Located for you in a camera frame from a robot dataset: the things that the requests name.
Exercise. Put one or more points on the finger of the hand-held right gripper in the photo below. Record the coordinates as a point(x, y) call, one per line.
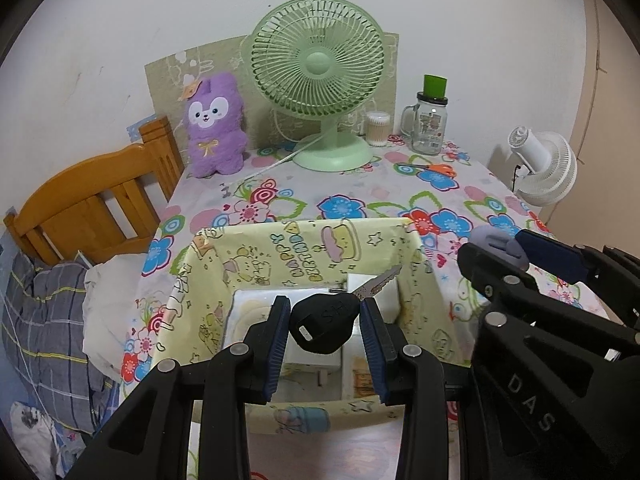
point(550, 256)
point(492, 285)

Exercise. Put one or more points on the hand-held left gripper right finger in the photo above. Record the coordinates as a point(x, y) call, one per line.
point(374, 352)

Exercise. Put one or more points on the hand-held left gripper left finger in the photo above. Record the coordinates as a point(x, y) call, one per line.
point(277, 347)

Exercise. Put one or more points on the grey oval object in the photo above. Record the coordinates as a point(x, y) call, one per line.
point(492, 240)

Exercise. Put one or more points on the black head key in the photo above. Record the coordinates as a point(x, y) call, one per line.
point(322, 320)

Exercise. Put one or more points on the yellow cartoon print storage box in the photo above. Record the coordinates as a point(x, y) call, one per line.
point(300, 255)

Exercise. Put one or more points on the white clip fan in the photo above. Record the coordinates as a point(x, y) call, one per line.
point(547, 170)

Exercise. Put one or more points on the beige door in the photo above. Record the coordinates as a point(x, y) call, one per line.
point(610, 135)

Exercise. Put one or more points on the floral tablecloth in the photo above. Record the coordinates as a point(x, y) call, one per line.
point(370, 190)

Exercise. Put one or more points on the white pillow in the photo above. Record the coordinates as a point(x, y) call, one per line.
point(115, 300)

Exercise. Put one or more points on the glass mug jar green lid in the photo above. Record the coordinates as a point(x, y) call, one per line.
point(427, 127)

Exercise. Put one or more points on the cotton swab jar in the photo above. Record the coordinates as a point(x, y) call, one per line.
point(377, 130)

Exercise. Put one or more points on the purple plush rabbit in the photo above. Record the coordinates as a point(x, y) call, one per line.
point(215, 130)

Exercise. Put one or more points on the plaid blue grey blanket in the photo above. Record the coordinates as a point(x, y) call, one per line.
point(45, 320)

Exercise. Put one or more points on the wooden bed headboard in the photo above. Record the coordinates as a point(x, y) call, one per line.
point(75, 195)

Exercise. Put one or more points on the white grey patterned cloth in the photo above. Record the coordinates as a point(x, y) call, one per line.
point(32, 425)

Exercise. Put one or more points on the blue patterned paper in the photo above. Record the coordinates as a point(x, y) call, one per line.
point(137, 130)

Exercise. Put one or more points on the green desk fan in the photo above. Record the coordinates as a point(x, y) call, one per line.
point(320, 60)

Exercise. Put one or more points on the beige rabbit print board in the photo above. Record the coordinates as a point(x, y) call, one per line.
point(170, 70)

